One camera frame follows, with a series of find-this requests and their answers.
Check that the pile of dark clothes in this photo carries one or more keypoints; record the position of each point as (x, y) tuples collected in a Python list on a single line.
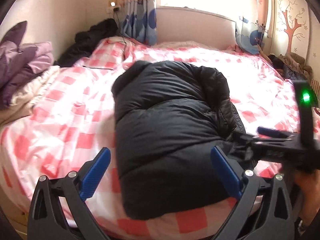
[(292, 65)]

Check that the tree wall sticker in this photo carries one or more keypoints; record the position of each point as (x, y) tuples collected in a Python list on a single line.
[(291, 27)]

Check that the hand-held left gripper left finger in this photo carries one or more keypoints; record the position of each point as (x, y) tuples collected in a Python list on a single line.
[(96, 172)]

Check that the blue patterned curtain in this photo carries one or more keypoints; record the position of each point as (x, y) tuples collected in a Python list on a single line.
[(252, 35), (140, 17)]

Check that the cream quilted jacket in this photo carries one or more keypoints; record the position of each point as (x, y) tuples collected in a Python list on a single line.
[(37, 85)]

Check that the black puffer jacket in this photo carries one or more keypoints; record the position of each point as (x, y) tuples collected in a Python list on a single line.
[(162, 130)]

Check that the beige headboard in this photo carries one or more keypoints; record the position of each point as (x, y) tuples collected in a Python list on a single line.
[(195, 27)]

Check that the white wall socket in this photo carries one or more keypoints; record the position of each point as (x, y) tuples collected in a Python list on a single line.
[(113, 4)]

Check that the pink checked bed sheet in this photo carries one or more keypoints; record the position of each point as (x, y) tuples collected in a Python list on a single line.
[(75, 105)]

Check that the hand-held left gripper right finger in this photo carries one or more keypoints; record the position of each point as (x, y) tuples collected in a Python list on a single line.
[(226, 172)]

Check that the person's right hand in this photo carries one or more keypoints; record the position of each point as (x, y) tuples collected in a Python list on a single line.
[(303, 195)]

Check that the purple jacket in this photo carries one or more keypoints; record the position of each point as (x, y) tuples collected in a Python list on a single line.
[(17, 67)]

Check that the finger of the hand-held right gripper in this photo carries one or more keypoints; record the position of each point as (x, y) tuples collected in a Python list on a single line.
[(268, 131), (252, 146)]

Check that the black coat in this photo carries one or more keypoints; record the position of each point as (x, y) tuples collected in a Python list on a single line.
[(85, 42)]

